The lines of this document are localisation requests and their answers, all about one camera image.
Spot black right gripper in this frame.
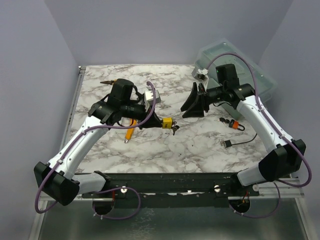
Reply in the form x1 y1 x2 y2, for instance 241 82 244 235
181 82 227 118

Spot yellow padlock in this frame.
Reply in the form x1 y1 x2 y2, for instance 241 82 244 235
162 117 177 129

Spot silver padlock keys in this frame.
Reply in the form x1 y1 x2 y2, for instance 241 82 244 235
171 125 180 135

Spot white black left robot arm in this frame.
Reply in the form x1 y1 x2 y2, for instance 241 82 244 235
33 78 157 214

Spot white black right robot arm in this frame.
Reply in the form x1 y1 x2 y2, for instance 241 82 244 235
180 63 306 196

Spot yellow utility knife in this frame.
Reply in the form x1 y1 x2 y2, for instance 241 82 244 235
124 119 137 144

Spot orange padlock with keys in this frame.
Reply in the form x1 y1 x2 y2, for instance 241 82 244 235
218 117 246 132

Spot clear green plastic toolbox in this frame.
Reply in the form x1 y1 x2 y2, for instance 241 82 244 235
194 38 279 109

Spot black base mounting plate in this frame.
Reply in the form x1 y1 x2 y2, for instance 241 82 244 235
82 172 259 209

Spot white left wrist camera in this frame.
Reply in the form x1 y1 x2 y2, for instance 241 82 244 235
144 90 162 110

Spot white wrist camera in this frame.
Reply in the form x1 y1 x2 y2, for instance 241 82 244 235
144 90 162 110
191 67 209 89

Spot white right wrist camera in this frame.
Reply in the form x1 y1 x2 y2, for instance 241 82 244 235
191 67 209 89

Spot black usb cable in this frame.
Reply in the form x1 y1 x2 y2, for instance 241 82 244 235
221 132 258 149

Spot yellow handled pliers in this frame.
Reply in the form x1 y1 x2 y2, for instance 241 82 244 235
100 79 117 85

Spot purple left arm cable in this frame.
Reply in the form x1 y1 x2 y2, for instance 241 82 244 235
34 81 158 221

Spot aluminium rail frame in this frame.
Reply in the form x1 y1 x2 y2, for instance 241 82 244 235
27 65 311 240

